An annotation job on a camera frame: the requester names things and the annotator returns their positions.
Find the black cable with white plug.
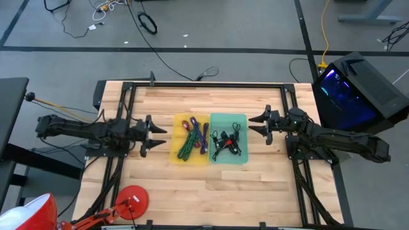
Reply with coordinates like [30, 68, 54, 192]
[60, 3, 105, 39]

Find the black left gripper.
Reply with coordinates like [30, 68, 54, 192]
[129, 114, 167, 158]

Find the blue USB cable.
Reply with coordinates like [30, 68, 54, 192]
[201, 122, 210, 155]
[189, 116, 208, 154]

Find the dark green USB cable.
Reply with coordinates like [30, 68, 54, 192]
[178, 128, 199, 159]

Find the black cable with red tie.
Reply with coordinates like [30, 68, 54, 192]
[219, 135, 236, 151]

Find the black floor cable loop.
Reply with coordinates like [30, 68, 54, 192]
[289, 57, 316, 84]

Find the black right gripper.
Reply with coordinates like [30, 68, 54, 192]
[248, 104, 288, 146]

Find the coiled black floor cable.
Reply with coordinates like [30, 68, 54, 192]
[137, 11, 158, 35]

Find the tangled black cable bundle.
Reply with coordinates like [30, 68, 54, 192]
[382, 20, 409, 52]

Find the wooden stick with black knob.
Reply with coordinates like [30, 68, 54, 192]
[24, 91, 96, 124]

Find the black side desk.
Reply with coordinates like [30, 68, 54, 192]
[0, 77, 82, 211]

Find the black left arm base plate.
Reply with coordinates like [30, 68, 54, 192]
[85, 132, 132, 158]

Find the red USB cable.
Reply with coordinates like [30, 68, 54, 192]
[181, 119, 202, 149]

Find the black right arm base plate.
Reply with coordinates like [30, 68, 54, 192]
[285, 134, 339, 161]

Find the yellow extension cord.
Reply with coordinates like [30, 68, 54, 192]
[319, 0, 332, 70]

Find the black table corner panel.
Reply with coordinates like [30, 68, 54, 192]
[92, 79, 108, 111]

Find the red lamp shade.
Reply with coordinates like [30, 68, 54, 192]
[0, 193, 59, 230]

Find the long black floor cable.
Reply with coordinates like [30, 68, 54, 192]
[126, 0, 220, 82]

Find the yellow plastic tray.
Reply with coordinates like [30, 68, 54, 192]
[169, 114, 211, 166]

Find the black computer tower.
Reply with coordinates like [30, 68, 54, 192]
[312, 51, 409, 134]

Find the green plastic tray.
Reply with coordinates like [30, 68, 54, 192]
[208, 114, 249, 166]

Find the white cable bundle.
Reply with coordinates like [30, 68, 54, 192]
[92, 0, 128, 22]

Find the red lamp base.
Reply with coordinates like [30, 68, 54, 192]
[114, 185, 150, 220]

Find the short green USB cable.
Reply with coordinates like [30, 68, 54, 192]
[183, 129, 199, 151]

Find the grey desk foot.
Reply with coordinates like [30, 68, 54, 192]
[337, 0, 403, 25]

